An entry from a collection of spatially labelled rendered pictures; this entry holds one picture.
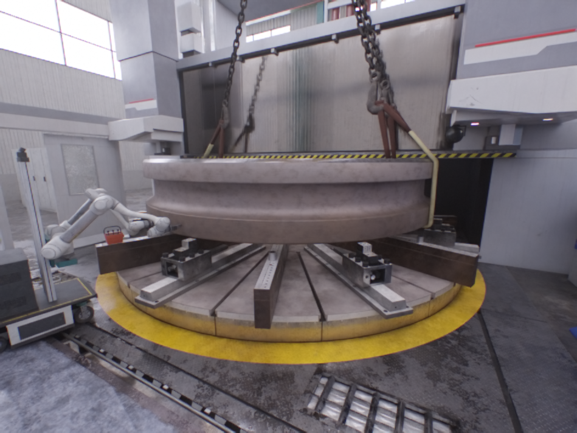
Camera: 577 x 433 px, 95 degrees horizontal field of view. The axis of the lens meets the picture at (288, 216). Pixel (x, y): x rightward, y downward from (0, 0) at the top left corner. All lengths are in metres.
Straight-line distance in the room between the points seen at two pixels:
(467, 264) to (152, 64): 6.48
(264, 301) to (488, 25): 3.80
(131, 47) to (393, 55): 5.28
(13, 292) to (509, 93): 5.13
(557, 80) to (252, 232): 3.28
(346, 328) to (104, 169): 6.11
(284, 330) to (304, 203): 1.33
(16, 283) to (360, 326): 3.29
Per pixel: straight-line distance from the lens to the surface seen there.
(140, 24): 7.20
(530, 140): 4.65
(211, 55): 7.55
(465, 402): 2.71
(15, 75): 18.11
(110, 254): 4.18
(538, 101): 3.68
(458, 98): 3.59
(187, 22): 8.45
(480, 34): 4.20
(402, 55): 5.74
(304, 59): 6.28
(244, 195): 3.02
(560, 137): 4.73
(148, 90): 6.84
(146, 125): 6.24
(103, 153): 7.27
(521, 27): 4.25
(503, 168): 5.58
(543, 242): 5.89
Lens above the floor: 1.74
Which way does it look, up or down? 12 degrees down
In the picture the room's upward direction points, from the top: straight up
